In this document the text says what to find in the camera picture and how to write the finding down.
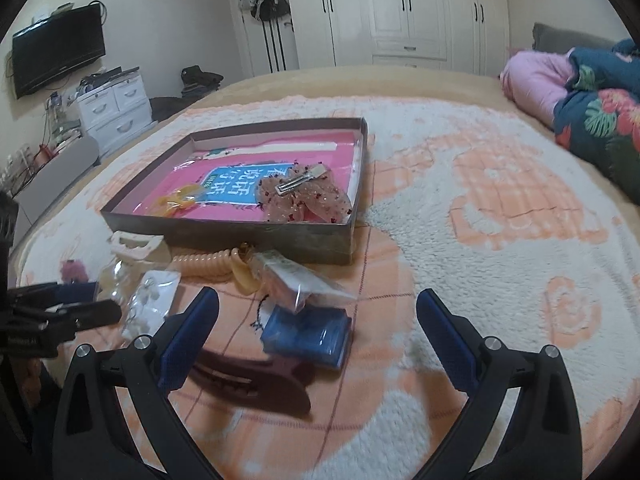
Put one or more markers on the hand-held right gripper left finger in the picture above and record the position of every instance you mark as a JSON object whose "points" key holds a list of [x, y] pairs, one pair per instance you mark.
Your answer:
{"points": [[187, 345]]}

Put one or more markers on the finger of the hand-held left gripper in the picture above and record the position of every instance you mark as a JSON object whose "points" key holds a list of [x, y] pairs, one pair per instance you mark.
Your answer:
{"points": [[75, 292], [75, 320]]}

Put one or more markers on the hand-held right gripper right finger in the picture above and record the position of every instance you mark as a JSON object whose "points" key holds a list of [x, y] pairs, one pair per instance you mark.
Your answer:
{"points": [[447, 345]]}

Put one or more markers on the pink pom metal hair clip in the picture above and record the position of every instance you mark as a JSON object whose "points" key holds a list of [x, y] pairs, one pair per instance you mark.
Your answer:
{"points": [[74, 270]]}

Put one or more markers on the clear packet of earrings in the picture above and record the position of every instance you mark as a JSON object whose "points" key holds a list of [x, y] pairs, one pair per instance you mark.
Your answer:
{"points": [[150, 300]]}

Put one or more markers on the white hair claw clip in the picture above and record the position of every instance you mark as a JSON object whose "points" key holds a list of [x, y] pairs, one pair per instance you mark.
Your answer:
{"points": [[125, 247]]}

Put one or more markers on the dark red hair claw clip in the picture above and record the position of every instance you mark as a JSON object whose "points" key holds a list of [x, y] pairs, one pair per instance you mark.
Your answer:
{"points": [[260, 385]]}

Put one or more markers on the small blue box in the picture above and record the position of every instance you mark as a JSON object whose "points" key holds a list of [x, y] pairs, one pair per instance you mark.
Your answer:
{"points": [[305, 337]]}

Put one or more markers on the shallow cardboard box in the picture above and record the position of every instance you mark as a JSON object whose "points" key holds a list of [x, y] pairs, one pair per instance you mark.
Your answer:
{"points": [[250, 240]]}

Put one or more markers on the clear bag with jewelry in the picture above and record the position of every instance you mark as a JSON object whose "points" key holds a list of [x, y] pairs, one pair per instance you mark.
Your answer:
{"points": [[295, 280]]}

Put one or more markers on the small clear plastic bag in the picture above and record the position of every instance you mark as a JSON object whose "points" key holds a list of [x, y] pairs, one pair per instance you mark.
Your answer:
{"points": [[112, 280]]}

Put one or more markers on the grey board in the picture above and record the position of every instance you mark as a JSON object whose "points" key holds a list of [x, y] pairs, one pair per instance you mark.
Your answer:
{"points": [[55, 175]]}

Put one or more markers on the cluttered shelf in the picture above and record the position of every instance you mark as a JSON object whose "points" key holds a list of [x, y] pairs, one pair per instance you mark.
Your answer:
{"points": [[60, 120]]}

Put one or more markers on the peach and white blanket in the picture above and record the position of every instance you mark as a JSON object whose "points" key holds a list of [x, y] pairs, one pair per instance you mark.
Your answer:
{"points": [[475, 210]]}

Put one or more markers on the pink packet with blue label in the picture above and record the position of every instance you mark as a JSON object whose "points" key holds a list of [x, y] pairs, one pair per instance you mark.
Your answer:
{"points": [[190, 180]]}

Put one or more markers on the white drawer cabinet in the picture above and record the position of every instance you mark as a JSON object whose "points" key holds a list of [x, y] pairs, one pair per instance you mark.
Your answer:
{"points": [[115, 110]]}

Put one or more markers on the black devices on cabinet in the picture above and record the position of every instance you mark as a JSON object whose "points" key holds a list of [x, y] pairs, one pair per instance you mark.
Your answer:
{"points": [[107, 76]]}

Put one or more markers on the black flat television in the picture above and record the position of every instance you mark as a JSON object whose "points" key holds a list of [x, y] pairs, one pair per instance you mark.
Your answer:
{"points": [[60, 50]]}

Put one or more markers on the pink sequined bow hair clip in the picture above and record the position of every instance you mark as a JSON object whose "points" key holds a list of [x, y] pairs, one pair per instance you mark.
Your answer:
{"points": [[320, 200]]}

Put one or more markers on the dark bag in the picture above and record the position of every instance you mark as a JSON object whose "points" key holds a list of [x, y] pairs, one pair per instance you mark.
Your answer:
{"points": [[165, 108]]}

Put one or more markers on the dark clothing pile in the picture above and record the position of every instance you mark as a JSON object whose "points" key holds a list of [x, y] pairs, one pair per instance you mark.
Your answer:
{"points": [[200, 80]]}

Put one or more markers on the pink quilt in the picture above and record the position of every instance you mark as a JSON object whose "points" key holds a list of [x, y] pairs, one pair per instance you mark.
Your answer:
{"points": [[535, 85]]}

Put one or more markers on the tan bed cover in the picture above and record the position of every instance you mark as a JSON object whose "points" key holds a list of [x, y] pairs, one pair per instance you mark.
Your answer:
{"points": [[350, 82]]}

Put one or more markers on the white door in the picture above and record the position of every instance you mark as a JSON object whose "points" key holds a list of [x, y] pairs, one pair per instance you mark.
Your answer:
{"points": [[260, 45]]}

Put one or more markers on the grey pillow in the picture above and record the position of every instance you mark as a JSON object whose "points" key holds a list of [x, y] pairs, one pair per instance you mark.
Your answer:
{"points": [[565, 40]]}

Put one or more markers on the white wardrobe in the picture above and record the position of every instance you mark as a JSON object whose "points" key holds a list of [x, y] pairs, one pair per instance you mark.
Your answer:
{"points": [[390, 10]]}

